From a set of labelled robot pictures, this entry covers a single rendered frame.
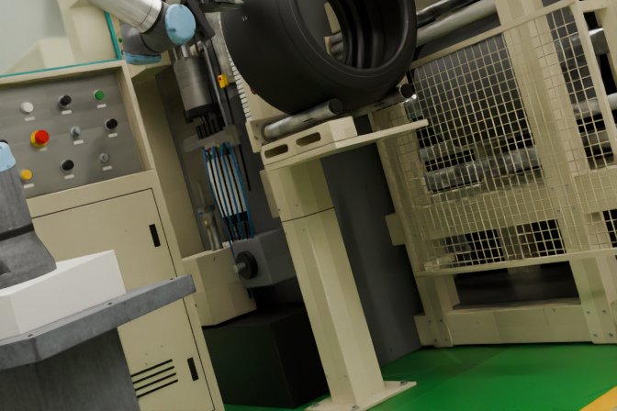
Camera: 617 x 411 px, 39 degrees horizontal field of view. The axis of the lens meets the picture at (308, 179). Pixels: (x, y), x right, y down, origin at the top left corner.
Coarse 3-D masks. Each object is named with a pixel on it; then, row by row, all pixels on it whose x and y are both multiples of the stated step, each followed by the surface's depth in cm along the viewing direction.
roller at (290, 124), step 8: (320, 104) 241; (328, 104) 237; (336, 104) 237; (304, 112) 246; (312, 112) 243; (320, 112) 240; (328, 112) 237; (336, 112) 237; (280, 120) 257; (288, 120) 252; (296, 120) 249; (304, 120) 246; (312, 120) 244; (320, 120) 244; (264, 128) 263; (272, 128) 259; (280, 128) 256; (288, 128) 253; (296, 128) 252; (272, 136) 261; (280, 136) 260
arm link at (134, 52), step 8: (120, 24) 214; (128, 24) 212; (120, 32) 216; (128, 32) 212; (136, 32) 210; (128, 40) 212; (136, 40) 210; (128, 48) 213; (136, 48) 211; (144, 48) 210; (128, 56) 213; (136, 56) 212; (144, 56) 212; (152, 56) 213; (160, 56) 215; (136, 64) 218
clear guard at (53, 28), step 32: (0, 0) 262; (32, 0) 268; (64, 0) 274; (0, 32) 260; (32, 32) 266; (64, 32) 272; (96, 32) 279; (0, 64) 259; (32, 64) 264; (64, 64) 270
